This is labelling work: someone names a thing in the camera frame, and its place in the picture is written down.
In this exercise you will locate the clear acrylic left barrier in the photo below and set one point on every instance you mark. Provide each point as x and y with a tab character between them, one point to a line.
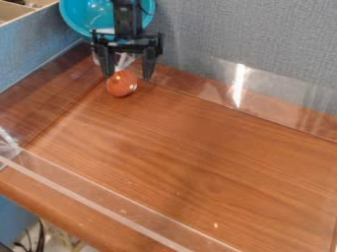
38	100

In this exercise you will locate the clear acrylic barrier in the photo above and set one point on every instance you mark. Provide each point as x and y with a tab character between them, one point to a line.
38	100
287	101
119	208

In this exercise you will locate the clear acrylic back barrier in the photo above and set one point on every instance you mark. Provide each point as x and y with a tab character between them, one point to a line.
287	101

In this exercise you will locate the blue plastic bowl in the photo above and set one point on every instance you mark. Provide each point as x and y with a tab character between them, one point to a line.
87	15

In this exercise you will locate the blue fabric partition shelf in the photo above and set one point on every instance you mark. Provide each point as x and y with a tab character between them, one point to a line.
34	36

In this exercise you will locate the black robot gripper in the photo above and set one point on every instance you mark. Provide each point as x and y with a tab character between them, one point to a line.
122	34

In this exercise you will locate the clear acrylic front barrier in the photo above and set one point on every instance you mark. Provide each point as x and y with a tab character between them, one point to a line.
119	208

